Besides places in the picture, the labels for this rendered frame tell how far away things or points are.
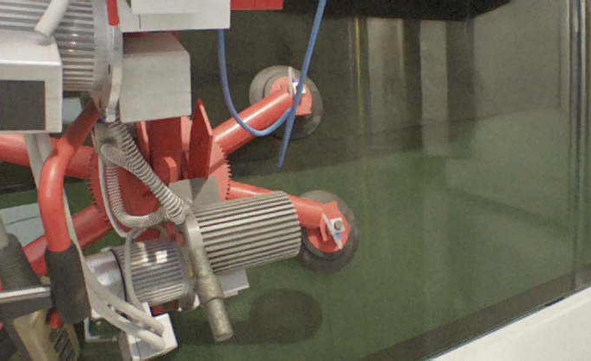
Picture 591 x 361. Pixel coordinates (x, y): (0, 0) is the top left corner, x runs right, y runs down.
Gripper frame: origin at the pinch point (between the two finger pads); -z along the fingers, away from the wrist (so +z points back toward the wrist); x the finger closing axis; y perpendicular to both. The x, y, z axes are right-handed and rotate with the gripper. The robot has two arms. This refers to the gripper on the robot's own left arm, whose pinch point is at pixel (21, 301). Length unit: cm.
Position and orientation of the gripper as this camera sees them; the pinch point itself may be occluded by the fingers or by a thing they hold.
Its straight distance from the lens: 57.6
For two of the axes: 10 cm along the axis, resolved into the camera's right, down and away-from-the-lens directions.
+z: -8.9, 1.7, -4.2
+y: 0.9, -8.4, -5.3
